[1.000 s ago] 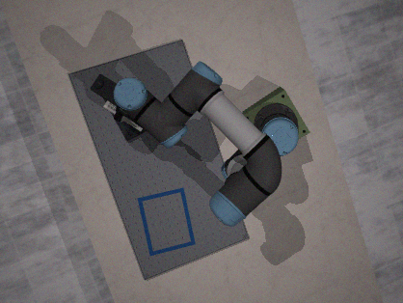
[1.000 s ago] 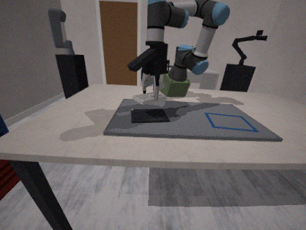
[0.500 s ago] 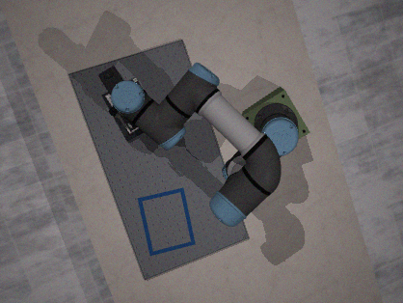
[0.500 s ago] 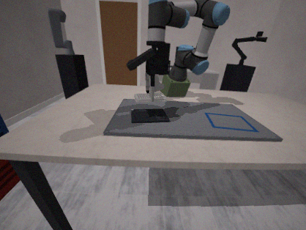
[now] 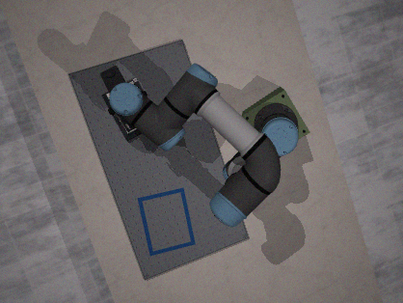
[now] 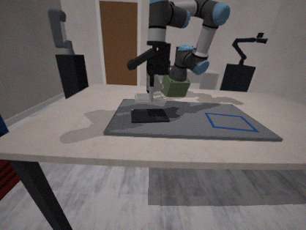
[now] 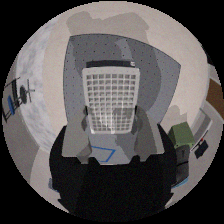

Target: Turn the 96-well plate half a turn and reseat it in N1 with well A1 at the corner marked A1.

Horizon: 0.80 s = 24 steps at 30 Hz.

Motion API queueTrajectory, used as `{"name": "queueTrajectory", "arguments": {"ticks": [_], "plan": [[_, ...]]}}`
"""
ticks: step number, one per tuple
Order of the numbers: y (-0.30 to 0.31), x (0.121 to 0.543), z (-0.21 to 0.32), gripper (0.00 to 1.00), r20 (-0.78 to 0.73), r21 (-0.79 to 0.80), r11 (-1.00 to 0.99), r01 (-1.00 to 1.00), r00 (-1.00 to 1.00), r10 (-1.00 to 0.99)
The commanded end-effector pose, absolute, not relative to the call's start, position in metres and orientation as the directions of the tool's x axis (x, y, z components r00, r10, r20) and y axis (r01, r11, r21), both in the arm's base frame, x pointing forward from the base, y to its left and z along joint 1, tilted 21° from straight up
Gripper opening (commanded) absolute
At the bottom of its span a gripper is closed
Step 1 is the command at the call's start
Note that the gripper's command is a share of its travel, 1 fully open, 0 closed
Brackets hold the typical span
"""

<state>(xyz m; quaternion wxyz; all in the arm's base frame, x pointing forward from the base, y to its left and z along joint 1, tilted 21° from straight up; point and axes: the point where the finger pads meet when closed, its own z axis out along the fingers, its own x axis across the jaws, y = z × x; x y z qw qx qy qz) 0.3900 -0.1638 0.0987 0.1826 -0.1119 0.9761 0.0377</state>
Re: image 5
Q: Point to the blue tape outline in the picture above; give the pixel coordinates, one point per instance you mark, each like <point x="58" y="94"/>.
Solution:
<point x="140" y="201"/>

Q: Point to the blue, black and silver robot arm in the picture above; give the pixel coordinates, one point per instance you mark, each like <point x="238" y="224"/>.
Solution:
<point x="255" y="169"/>

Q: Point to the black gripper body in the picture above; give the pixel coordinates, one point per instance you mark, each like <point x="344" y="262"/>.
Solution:
<point x="125" y="122"/>

